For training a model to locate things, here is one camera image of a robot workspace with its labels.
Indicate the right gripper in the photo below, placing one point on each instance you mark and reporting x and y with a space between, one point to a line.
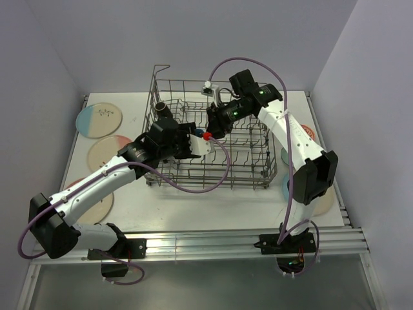
217 124

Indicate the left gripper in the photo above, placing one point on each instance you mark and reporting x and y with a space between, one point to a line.
184 130

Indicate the dark blue mug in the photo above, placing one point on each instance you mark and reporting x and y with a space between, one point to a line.
199 133

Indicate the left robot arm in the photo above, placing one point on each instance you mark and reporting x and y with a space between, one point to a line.
55 219

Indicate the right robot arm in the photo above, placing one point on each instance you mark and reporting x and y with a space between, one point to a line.
311 168

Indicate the light green bowl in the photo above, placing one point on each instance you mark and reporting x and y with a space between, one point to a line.
284 156

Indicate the pink and cream plate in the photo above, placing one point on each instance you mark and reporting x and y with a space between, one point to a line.
104 150

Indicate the blue and cream plate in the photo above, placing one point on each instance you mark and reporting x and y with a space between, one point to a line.
99 120

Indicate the orange patterned bowl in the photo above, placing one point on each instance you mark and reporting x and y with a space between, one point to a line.
309 132

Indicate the pink cream plate near edge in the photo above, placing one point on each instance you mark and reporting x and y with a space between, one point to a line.
98 212

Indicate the blue cream plate right side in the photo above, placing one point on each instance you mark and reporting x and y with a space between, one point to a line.
322 204

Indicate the grey wire dish rack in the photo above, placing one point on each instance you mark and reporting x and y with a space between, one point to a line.
247 154

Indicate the aluminium rail frame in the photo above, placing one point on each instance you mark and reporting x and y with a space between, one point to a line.
181 228

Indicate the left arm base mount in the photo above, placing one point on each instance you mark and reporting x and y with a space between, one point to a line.
116 264

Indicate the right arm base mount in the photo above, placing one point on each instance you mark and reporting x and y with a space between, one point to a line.
290 253

